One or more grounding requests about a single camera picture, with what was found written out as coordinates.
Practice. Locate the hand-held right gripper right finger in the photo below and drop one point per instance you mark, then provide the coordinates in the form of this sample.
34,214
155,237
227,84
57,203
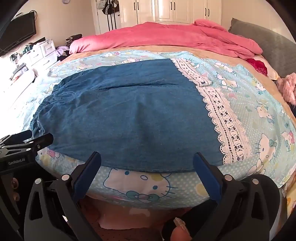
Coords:
205,177

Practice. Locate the white drawer dresser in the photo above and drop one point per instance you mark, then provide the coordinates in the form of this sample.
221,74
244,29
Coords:
39,54

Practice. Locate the dark clothes pile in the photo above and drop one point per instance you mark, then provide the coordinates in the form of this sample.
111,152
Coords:
74,38

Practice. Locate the red cloth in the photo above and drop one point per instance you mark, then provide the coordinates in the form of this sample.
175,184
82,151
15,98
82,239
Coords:
257,66

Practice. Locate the person's right hand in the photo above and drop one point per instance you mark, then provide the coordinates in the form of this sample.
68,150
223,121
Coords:
180,233

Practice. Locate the cartoon cat printed blanket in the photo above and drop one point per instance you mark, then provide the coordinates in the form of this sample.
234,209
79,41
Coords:
266,104

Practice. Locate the white bench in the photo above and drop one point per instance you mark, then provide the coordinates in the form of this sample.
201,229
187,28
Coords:
20,80

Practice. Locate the purple cloth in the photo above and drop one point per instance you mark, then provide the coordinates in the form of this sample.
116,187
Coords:
62,50

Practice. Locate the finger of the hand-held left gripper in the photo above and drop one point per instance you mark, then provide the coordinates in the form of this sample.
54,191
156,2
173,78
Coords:
45,139
18,136

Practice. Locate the white wardrobe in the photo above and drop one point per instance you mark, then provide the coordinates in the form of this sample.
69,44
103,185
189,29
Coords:
166,10

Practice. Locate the grey padded headboard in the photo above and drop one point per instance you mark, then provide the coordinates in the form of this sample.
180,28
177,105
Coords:
266,39

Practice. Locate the hanging bags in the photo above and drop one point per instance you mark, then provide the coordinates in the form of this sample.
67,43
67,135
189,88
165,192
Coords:
107,7

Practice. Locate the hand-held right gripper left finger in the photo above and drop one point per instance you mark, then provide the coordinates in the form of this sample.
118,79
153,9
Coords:
89,172

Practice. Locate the pink fluffy cloth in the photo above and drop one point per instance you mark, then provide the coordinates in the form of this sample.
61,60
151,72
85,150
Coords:
288,87

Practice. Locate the black flat television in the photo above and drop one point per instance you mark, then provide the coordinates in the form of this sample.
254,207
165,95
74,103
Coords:
18,32

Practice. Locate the pink duvet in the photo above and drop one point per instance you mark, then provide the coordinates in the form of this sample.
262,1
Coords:
150,37

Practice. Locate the blue denim pants lace trim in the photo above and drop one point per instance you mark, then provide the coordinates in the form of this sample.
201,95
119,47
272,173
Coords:
127,115

